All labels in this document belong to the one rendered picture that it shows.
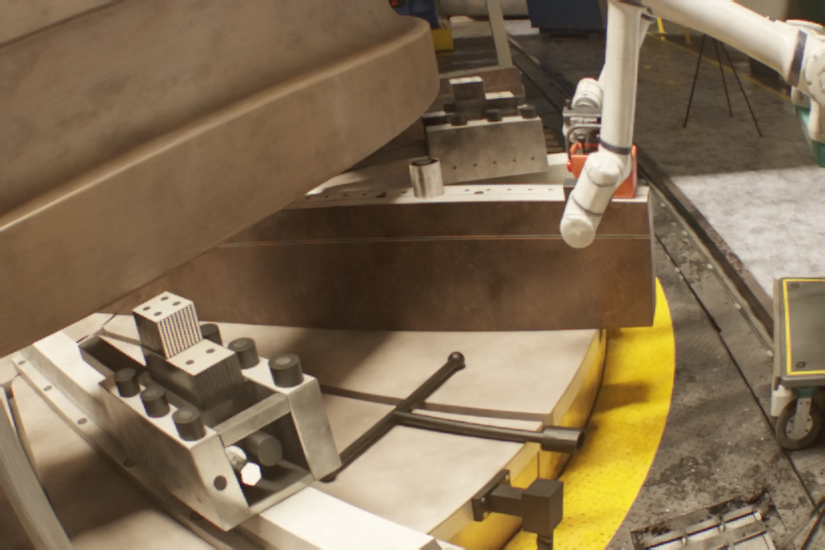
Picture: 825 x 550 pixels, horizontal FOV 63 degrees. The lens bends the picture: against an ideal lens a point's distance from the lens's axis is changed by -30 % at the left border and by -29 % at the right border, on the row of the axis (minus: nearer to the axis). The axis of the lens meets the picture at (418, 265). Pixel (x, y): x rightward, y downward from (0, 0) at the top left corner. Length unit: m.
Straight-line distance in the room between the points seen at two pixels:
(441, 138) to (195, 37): 1.62
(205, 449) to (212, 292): 1.46
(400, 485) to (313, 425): 0.34
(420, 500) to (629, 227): 0.96
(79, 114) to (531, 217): 1.34
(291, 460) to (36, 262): 0.71
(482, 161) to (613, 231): 1.13
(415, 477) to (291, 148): 0.79
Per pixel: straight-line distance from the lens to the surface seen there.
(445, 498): 1.88
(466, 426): 2.08
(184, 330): 1.70
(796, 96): 2.43
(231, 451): 1.66
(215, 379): 1.62
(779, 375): 2.18
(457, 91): 3.47
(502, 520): 2.10
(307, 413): 1.67
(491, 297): 2.54
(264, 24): 2.20
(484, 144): 3.40
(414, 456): 2.05
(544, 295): 2.50
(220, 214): 1.90
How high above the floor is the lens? 1.42
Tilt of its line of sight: 21 degrees down
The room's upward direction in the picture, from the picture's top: 9 degrees counter-clockwise
